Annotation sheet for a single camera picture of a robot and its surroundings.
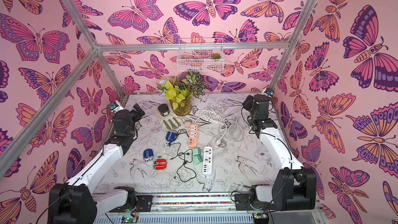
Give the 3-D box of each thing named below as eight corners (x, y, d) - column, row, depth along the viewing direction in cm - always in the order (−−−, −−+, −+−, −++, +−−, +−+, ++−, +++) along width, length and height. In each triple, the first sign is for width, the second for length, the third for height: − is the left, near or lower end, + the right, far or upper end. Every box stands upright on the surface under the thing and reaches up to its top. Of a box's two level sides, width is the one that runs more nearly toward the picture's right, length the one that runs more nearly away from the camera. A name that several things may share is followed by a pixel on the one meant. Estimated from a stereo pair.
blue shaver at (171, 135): (166, 141, 97) (165, 138, 94) (167, 133, 101) (166, 130, 98) (175, 141, 97) (174, 138, 94) (176, 133, 101) (175, 130, 98)
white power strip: (202, 174, 84) (202, 172, 82) (204, 148, 94) (204, 146, 91) (212, 174, 84) (212, 173, 82) (212, 148, 94) (212, 146, 91)
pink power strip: (188, 148, 93) (188, 146, 92) (189, 125, 104) (189, 123, 102) (197, 148, 93) (197, 146, 91) (198, 125, 104) (198, 123, 102)
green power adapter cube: (193, 165, 88) (193, 163, 85) (191, 150, 93) (191, 148, 90) (202, 163, 88) (202, 161, 86) (200, 149, 94) (200, 147, 91)
